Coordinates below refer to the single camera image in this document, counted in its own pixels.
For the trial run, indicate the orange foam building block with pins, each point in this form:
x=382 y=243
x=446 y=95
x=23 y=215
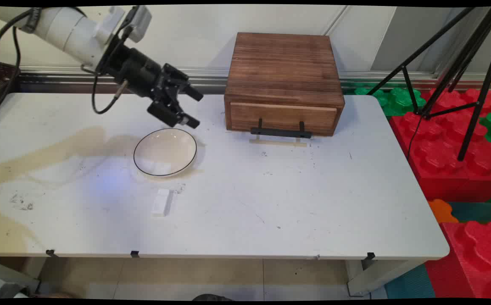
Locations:
x=440 y=210

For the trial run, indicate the dark wooden cabinet box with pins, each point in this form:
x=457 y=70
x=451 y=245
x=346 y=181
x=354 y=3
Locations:
x=283 y=63

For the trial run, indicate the white ceramic cutlery rest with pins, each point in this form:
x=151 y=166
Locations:
x=161 y=202

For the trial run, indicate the small black table clip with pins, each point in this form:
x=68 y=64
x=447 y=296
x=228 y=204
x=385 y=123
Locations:
x=134 y=253
x=370 y=255
x=50 y=253

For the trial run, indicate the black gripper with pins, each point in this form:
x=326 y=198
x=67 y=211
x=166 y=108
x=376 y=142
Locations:
x=141 y=74

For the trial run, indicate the white table leg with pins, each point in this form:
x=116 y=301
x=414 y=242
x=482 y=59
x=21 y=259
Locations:
x=377 y=275

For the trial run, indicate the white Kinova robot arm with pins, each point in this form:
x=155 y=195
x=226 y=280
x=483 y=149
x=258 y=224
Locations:
x=67 y=29

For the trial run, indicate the black tripod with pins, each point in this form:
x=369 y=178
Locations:
x=478 y=103

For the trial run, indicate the red foam building block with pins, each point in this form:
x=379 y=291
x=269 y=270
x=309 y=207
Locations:
x=474 y=254
x=440 y=148

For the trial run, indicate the aluminium wall rail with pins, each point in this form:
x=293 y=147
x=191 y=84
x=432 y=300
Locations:
x=355 y=76

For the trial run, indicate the white plate with black rim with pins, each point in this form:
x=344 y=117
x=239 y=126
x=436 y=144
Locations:
x=165 y=151

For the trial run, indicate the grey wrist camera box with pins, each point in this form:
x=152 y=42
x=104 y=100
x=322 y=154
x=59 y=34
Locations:
x=140 y=23

